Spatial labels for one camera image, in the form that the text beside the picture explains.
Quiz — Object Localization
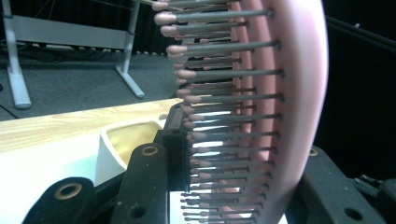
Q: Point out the pink hairbrush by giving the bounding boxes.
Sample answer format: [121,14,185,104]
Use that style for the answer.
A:
[151,0,330,224]

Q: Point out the cream square cup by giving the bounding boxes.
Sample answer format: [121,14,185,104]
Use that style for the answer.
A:
[94,119,168,189]

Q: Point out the grey metal stand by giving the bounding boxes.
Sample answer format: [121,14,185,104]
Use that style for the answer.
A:
[0,0,147,110]

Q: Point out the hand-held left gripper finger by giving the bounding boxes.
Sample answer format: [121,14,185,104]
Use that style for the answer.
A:
[161,104,192,192]

